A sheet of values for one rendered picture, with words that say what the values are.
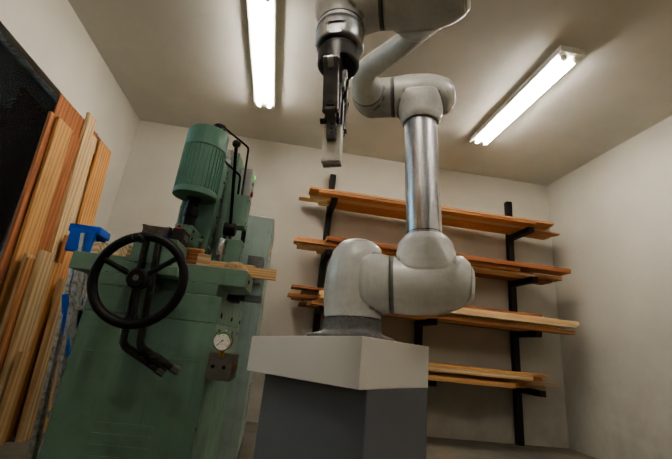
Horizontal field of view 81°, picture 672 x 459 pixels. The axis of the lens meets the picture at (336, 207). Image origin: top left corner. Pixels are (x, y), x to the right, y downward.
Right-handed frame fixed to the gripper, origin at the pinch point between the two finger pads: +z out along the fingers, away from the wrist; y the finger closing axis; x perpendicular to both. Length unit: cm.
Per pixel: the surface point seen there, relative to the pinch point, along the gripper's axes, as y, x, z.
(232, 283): -75, -49, 5
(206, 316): -74, -56, 17
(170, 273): -61, -64, 5
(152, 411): -73, -68, 46
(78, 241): -117, -159, -26
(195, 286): -72, -61, 7
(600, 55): -173, 142, -177
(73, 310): -122, -153, 9
